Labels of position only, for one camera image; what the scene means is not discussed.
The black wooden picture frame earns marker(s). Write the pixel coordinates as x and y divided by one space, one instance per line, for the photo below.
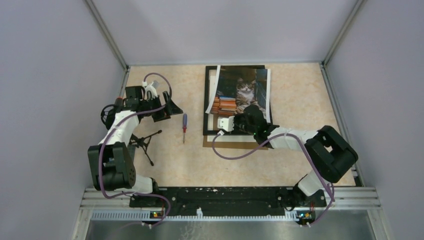
208 99

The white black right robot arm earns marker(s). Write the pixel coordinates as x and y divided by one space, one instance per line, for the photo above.
328 153

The blue red handled screwdriver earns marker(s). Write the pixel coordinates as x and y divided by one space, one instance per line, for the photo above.
184 126

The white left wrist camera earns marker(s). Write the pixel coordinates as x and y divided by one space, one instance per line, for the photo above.
150 90

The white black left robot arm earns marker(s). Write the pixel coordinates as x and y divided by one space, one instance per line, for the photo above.
111 164

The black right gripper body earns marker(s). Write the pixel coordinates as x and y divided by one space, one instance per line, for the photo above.
240 124

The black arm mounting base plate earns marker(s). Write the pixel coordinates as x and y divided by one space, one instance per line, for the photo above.
229 201

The aluminium front frame rail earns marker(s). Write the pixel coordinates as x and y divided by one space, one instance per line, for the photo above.
97 207

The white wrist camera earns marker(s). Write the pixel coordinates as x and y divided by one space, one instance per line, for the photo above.
150 90
225 125

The brown fibreboard backing board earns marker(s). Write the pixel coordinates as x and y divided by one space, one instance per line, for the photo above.
208 143

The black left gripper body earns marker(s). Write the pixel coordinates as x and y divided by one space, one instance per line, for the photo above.
150 103

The black microphone on stand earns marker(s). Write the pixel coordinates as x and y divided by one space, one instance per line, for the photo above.
120 120

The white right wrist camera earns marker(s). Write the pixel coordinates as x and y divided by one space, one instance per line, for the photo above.
225 125

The photo with white mat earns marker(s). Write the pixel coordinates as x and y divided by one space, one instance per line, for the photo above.
242 92

